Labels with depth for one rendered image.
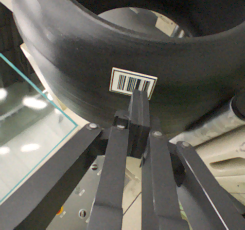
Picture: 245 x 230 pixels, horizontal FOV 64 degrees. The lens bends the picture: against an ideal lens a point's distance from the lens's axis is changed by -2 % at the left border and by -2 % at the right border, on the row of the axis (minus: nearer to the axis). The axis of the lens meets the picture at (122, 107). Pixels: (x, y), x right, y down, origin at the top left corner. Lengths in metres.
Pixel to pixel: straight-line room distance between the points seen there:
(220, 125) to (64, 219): 0.82
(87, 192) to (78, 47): 0.80
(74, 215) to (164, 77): 0.84
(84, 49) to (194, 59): 0.16
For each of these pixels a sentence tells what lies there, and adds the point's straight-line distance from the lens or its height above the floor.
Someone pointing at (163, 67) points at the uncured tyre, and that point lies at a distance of 0.29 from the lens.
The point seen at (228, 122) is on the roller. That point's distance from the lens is 0.36.
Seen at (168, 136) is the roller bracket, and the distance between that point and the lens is 0.65.
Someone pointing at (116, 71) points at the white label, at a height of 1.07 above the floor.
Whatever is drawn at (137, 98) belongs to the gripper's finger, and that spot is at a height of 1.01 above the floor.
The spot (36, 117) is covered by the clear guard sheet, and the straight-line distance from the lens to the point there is 1.09.
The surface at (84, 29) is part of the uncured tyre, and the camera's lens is 0.31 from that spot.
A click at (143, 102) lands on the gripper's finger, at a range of 0.18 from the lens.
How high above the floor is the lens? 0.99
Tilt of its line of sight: 10 degrees up
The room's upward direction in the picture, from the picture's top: 50 degrees counter-clockwise
